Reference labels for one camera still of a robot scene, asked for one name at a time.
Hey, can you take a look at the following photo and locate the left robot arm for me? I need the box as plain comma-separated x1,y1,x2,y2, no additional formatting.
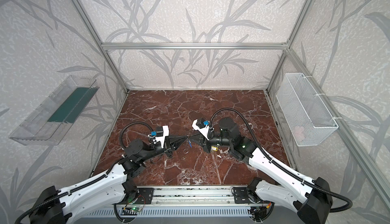
16,135,188,224

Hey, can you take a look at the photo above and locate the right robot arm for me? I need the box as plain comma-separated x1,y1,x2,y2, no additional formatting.
191,117,333,224

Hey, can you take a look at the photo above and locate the small circuit board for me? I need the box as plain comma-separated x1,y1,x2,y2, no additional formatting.
122,207,143,215

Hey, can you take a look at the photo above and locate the pink object in basket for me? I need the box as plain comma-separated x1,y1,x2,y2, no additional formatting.
292,126,305,140

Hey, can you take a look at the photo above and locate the green felt pad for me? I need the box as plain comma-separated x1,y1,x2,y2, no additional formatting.
47,87,99,124

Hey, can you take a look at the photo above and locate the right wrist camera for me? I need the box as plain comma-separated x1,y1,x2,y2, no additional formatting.
192,118,212,140

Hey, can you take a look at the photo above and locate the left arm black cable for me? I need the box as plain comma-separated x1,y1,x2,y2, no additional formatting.
13,122,155,224

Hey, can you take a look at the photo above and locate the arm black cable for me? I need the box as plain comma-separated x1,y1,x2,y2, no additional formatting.
13,122,155,224
209,107,353,213

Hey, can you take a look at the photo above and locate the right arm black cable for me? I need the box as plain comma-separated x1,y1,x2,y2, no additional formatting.
209,107,353,213

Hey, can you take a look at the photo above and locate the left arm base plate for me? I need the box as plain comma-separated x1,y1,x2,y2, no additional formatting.
129,187,154,205

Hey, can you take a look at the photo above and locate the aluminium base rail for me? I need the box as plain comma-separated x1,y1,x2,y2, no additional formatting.
63,185,317,208

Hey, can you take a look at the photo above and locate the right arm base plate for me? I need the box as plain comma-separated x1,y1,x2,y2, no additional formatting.
232,187,252,204

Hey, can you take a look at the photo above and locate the white wire mesh basket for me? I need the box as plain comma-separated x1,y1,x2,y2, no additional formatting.
276,73,339,147

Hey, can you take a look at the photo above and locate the clear plastic wall bin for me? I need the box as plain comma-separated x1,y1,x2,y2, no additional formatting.
9,75,100,146

